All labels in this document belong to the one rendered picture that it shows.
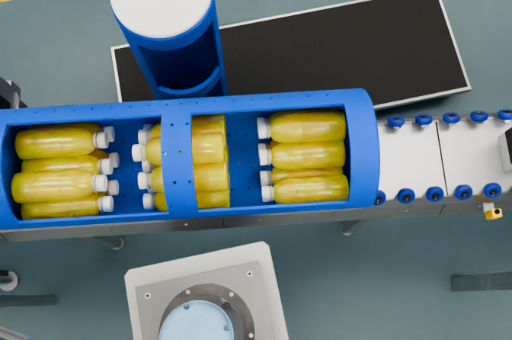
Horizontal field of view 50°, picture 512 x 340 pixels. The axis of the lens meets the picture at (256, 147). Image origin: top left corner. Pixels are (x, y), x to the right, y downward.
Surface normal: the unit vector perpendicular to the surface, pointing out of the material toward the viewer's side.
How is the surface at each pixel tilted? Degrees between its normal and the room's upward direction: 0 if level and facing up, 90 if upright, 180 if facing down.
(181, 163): 19
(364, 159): 26
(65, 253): 0
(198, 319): 8
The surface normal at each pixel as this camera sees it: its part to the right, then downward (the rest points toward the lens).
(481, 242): 0.00, -0.26
